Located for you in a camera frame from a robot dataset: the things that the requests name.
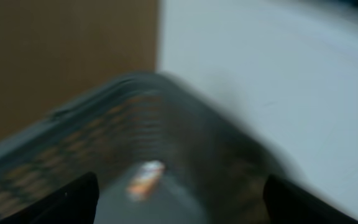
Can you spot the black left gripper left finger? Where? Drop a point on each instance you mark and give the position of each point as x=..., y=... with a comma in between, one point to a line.
x=74, y=203

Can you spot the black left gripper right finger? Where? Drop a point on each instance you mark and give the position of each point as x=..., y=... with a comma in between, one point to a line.
x=289, y=203

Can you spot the orange small carton box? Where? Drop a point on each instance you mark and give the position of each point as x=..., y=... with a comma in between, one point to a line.
x=145, y=180

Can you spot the dark grey plastic basket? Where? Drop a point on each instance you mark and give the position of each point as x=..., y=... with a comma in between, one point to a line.
x=214, y=170

